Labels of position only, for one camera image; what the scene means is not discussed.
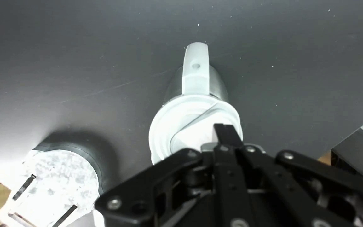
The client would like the black cabinet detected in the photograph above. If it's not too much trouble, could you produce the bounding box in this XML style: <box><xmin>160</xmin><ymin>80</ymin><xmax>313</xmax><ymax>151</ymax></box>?
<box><xmin>329</xmin><ymin>111</ymin><xmax>363</xmax><ymax>186</ymax></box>

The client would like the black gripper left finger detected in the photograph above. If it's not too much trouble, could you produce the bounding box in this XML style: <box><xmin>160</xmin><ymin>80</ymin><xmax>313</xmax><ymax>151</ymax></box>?
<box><xmin>93</xmin><ymin>122</ymin><xmax>234</xmax><ymax>227</ymax></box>

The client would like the steel thermos flask white lid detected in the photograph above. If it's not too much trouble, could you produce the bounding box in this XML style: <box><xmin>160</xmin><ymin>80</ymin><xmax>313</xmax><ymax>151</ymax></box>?
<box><xmin>147</xmin><ymin>40</ymin><xmax>246</xmax><ymax>166</ymax></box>

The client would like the white round object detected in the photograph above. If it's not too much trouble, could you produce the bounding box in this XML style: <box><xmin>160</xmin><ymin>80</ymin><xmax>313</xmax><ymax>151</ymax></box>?
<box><xmin>0</xmin><ymin>131</ymin><xmax>110</xmax><ymax>227</ymax></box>

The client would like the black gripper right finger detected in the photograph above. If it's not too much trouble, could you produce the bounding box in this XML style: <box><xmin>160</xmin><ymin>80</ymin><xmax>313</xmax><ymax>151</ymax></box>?
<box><xmin>226</xmin><ymin>123</ymin><xmax>363</xmax><ymax>227</ymax></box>

